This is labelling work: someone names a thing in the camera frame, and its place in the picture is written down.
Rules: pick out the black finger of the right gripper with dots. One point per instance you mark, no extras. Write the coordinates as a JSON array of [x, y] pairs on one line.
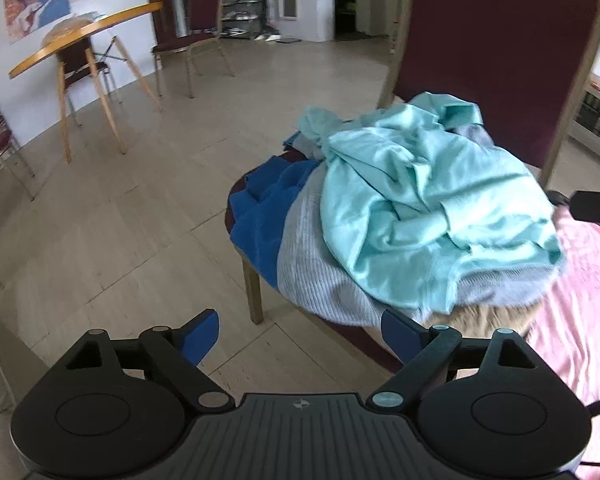
[[583, 205]]

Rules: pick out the maroon gold-framed banquet chair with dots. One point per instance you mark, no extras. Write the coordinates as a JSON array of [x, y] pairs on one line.
[[524, 63]]

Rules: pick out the yellow wooden table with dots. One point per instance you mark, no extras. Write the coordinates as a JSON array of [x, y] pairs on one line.
[[83, 35]]

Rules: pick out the teal t-shirt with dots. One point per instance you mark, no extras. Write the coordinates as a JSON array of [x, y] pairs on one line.
[[421, 216]]

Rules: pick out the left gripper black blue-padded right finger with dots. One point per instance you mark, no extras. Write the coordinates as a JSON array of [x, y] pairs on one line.
[[425, 354]]

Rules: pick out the pink embroidered blanket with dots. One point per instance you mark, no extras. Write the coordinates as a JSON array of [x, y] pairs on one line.
[[566, 331]]

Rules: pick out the blue towel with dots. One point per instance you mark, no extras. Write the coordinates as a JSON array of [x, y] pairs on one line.
[[259, 202]]

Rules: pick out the maroon chair behind table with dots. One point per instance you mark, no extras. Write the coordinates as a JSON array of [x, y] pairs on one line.
[[74, 62]]

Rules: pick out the metal shelving rack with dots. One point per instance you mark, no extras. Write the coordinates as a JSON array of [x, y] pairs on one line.
[[242, 2]]

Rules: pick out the far maroon chair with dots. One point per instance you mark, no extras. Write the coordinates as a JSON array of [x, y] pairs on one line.
[[204, 35]]

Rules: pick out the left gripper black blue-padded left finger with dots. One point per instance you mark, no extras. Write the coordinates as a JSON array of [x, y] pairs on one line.
[[173, 356]]

